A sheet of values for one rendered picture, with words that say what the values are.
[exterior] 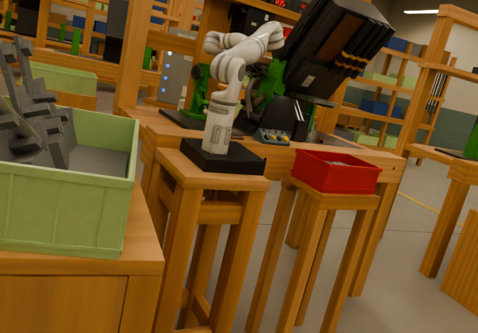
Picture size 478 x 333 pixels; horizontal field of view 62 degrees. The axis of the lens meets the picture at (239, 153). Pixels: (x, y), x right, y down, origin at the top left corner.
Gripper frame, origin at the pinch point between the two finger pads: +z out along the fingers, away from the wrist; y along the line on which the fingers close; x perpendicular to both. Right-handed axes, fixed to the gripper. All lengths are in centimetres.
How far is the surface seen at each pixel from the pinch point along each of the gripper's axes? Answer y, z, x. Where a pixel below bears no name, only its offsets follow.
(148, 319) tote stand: -124, -65, -21
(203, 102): -15.2, -19.9, 21.7
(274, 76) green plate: -5.3, 2.9, -6.0
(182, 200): -87, -48, -7
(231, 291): -107, -14, 11
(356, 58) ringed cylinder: -3.4, 26.4, -38.0
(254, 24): 26.6, -6.6, -4.4
